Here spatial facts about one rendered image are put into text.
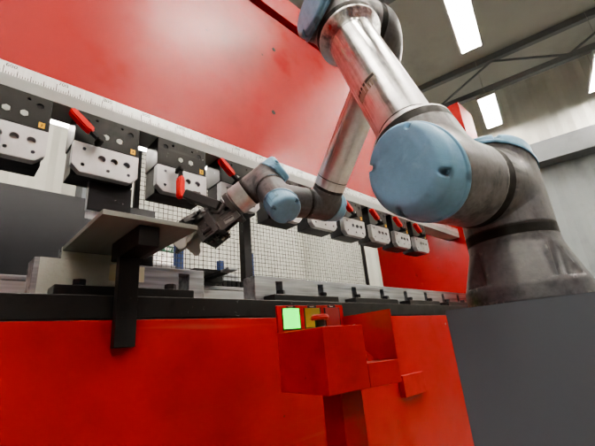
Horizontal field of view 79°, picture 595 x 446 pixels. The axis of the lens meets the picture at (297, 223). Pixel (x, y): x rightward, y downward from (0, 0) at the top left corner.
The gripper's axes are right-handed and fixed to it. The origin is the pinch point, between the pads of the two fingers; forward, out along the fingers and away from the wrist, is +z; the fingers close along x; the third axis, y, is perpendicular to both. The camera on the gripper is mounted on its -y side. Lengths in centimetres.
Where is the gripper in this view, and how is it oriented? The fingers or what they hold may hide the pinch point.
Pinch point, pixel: (171, 244)
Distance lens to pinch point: 100.1
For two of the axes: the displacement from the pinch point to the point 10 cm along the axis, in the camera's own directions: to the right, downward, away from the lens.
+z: -7.9, 6.2, 0.4
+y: 5.5, 7.3, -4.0
